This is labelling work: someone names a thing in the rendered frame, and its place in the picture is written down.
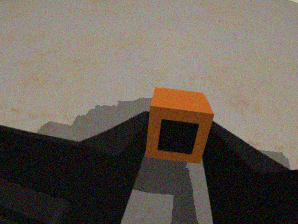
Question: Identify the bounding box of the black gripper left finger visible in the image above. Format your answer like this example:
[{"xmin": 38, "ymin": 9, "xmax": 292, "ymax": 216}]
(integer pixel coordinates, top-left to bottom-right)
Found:
[{"xmin": 0, "ymin": 111, "xmax": 149, "ymax": 224}]

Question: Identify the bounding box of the orange block with black square mark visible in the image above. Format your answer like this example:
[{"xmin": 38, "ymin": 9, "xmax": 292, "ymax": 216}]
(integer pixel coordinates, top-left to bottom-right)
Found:
[{"xmin": 145, "ymin": 87, "xmax": 214, "ymax": 164}]

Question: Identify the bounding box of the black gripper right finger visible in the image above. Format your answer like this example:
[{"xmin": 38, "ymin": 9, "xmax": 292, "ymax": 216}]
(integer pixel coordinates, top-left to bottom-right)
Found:
[{"xmin": 202, "ymin": 121, "xmax": 298, "ymax": 224}]

